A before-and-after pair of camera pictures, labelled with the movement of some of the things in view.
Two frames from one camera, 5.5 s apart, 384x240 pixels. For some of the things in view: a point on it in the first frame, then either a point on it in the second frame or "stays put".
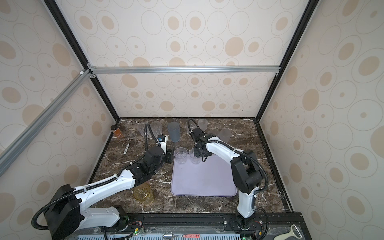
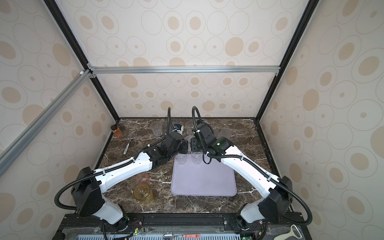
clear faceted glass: [141, 129] → [188, 138]
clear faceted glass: [156, 128] stays put
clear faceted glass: [195, 160] stays put
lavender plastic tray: [211, 177] stays put
